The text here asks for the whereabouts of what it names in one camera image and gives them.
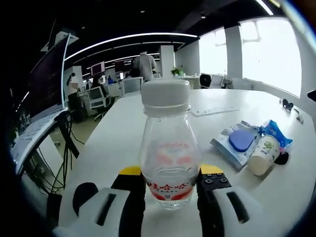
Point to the white paper cup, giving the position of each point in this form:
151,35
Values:
264,153

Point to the bagged blue sponge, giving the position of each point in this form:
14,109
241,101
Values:
224,145

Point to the dark grey oval item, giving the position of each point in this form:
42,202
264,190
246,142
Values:
299,116

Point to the pink wall screen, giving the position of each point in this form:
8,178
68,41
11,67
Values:
98,68

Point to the white side desk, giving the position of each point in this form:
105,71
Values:
32,130

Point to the black office chair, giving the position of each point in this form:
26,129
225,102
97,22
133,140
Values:
205,81

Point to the large dark monitor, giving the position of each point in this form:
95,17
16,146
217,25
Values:
47,81

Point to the black box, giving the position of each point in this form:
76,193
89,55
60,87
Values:
54,207

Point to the long curved ceiling light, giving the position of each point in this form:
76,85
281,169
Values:
160,34

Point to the small black item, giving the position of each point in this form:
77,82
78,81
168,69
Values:
287,103

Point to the ceiling air vent panel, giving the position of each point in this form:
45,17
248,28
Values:
59,40

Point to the green potted plant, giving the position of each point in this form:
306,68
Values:
177,72

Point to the white table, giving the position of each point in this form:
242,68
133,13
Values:
123,138

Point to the clear plastic bottle white cap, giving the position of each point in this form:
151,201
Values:
168,138

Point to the blue flowered tissue pack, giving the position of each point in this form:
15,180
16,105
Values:
279,134

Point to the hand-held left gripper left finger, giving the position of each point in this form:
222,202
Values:
128,197

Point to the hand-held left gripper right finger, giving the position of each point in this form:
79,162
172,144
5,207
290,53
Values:
212,197

